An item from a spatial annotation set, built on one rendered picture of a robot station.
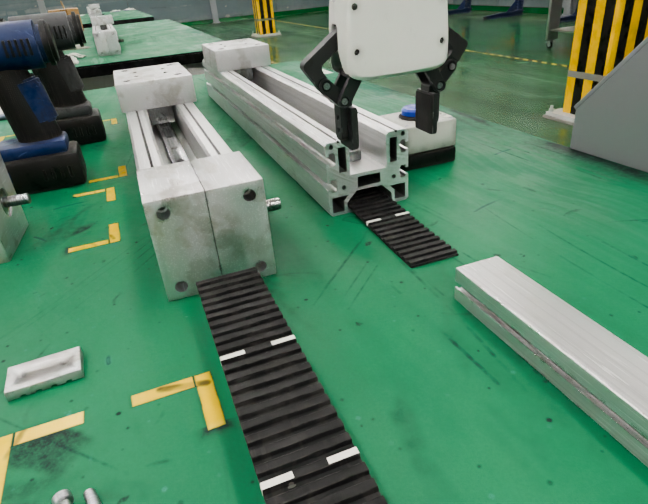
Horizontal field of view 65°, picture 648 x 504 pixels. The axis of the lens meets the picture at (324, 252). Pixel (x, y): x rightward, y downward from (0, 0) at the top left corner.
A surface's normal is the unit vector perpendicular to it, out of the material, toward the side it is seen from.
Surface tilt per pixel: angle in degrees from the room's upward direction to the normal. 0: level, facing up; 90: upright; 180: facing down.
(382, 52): 90
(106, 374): 0
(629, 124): 90
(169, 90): 90
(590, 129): 90
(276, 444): 0
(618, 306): 0
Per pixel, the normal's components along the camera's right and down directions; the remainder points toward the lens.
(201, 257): 0.36, 0.43
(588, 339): -0.07, -0.87
